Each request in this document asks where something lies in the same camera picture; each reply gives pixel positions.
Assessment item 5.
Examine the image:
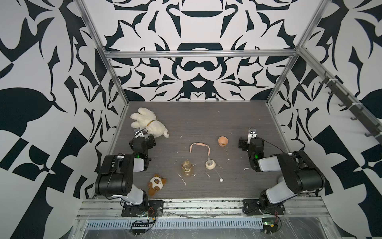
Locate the electronics board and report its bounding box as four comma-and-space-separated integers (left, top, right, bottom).
262, 218, 281, 235
130, 221, 155, 236

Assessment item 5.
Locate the right electronics board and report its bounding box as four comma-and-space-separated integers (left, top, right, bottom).
262, 218, 281, 235

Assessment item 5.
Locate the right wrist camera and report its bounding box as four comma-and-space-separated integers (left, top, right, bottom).
247, 128, 257, 144

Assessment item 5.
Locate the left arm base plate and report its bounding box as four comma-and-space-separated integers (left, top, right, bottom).
121, 200, 164, 217

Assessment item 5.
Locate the small brown white plush toy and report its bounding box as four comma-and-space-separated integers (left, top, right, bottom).
148, 174, 167, 197

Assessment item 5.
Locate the left electronics board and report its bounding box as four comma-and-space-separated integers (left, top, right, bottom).
130, 221, 155, 236

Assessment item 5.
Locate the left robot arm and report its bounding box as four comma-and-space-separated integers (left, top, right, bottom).
95, 134, 156, 215

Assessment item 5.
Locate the cream bottle collar with straw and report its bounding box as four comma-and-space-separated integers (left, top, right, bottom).
205, 157, 224, 183

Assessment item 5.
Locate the black wall hook rack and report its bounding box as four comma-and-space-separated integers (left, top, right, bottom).
320, 71, 382, 144

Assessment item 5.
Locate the pink bottle cap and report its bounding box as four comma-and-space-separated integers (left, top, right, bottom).
218, 136, 229, 147

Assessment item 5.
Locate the white plush dog toy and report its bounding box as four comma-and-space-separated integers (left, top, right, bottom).
130, 108, 169, 138

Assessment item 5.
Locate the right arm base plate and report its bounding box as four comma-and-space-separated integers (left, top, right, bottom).
242, 199, 285, 216

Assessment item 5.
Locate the white perforated cable duct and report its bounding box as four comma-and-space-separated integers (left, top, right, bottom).
86, 218, 263, 230

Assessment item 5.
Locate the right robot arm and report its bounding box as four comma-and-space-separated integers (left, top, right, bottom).
238, 137, 325, 215

